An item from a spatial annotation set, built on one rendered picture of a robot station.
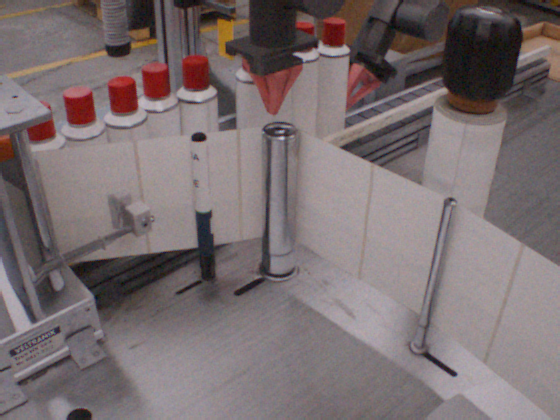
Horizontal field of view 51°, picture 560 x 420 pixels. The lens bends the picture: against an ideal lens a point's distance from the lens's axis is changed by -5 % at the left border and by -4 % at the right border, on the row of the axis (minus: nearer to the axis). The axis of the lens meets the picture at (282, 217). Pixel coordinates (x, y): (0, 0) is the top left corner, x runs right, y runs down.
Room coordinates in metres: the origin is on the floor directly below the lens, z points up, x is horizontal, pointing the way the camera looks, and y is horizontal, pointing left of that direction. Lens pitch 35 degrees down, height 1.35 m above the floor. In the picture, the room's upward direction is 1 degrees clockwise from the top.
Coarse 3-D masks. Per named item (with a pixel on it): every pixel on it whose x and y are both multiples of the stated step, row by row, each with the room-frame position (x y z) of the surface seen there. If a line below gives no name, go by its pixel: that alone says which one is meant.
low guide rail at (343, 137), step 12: (540, 48) 1.29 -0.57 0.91; (528, 60) 1.24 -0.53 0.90; (432, 96) 1.00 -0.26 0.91; (396, 108) 0.94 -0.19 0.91; (408, 108) 0.95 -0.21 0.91; (420, 108) 0.98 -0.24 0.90; (372, 120) 0.89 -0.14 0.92; (384, 120) 0.91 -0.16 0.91; (396, 120) 0.93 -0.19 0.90; (348, 132) 0.85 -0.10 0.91; (360, 132) 0.87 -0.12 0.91; (336, 144) 0.83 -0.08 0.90
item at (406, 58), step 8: (520, 16) 1.38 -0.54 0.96; (424, 48) 1.12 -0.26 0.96; (432, 48) 1.12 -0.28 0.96; (440, 48) 1.14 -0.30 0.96; (400, 56) 1.07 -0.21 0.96; (408, 56) 1.07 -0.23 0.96; (416, 56) 1.09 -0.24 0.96; (424, 56) 1.11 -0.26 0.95; (392, 64) 1.04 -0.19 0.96; (400, 64) 1.06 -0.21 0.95; (224, 120) 0.79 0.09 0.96; (232, 120) 0.80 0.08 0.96; (224, 128) 0.79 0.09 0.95
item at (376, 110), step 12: (540, 60) 1.31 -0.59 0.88; (516, 72) 1.23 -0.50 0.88; (432, 84) 1.14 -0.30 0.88; (408, 96) 1.07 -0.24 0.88; (420, 96) 1.08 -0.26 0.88; (372, 108) 1.01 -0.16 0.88; (384, 108) 1.02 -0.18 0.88; (432, 108) 1.02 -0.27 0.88; (348, 120) 0.96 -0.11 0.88; (360, 120) 0.96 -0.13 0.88; (408, 120) 0.97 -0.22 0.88; (372, 132) 0.92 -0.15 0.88; (384, 132) 0.92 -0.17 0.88; (348, 144) 0.87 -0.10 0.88; (360, 144) 0.88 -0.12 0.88; (84, 264) 0.56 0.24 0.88; (96, 264) 0.56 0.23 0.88
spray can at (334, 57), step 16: (336, 32) 0.86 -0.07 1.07; (320, 48) 0.87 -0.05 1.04; (336, 48) 0.86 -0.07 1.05; (320, 64) 0.86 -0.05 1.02; (336, 64) 0.85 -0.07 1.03; (320, 80) 0.86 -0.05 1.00; (336, 80) 0.85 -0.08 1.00; (320, 96) 0.85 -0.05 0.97; (336, 96) 0.85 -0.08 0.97; (320, 112) 0.85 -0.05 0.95; (336, 112) 0.85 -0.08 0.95; (320, 128) 0.85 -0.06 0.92; (336, 128) 0.85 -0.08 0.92
